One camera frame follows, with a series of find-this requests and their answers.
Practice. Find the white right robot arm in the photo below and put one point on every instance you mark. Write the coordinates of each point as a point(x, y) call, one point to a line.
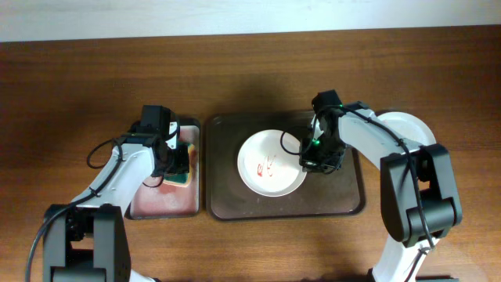
point(419, 199)

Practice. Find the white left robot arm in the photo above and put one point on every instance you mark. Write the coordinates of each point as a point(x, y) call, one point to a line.
point(85, 240)

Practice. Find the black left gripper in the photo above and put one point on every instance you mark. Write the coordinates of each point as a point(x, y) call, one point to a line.
point(182, 165)

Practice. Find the pink plate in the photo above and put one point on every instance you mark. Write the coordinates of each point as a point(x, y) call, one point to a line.
point(268, 165)

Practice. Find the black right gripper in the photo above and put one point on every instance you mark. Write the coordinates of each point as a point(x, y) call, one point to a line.
point(310, 164)

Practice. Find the large brown tray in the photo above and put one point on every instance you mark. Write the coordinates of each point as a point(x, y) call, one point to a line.
point(341, 193)

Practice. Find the green yellow sponge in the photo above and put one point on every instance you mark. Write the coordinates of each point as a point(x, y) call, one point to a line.
point(184, 176)

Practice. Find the small black tray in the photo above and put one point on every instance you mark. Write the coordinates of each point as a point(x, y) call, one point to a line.
point(155, 200)

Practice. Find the white plate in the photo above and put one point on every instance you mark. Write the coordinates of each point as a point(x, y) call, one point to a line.
point(409, 126)

